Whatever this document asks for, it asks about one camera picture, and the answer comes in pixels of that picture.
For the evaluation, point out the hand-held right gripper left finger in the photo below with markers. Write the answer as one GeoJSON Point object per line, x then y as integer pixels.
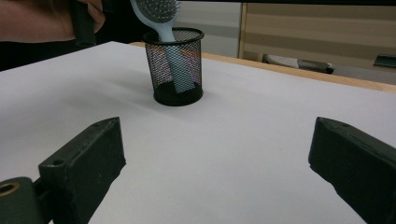
{"type": "Point", "coordinates": [84, 168]}

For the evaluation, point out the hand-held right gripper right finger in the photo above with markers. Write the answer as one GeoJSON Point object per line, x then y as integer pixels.
{"type": "Point", "coordinates": [358, 161]}

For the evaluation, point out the black mesh pen cup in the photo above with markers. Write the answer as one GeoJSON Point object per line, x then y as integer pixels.
{"type": "Point", "coordinates": [165, 62]}

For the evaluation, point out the light blue hairbrush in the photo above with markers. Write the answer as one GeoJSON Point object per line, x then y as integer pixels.
{"type": "Point", "coordinates": [183, 71]}

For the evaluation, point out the grey and black stand foot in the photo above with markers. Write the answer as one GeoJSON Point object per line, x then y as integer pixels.
{"type": "Point", "coordinates": [299, 63]}

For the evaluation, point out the white cabinet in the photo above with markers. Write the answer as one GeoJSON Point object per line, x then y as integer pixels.
{"type": "Point", "coordinates": [211, 31]}

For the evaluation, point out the light wooden desk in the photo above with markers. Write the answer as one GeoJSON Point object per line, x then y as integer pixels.
{"type": "Point", "coordinates": [311, 31]}

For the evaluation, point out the black horizontal frame bar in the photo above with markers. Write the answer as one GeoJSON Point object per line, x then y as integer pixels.
{"type": "Point", "coordinates": [295, 2]}

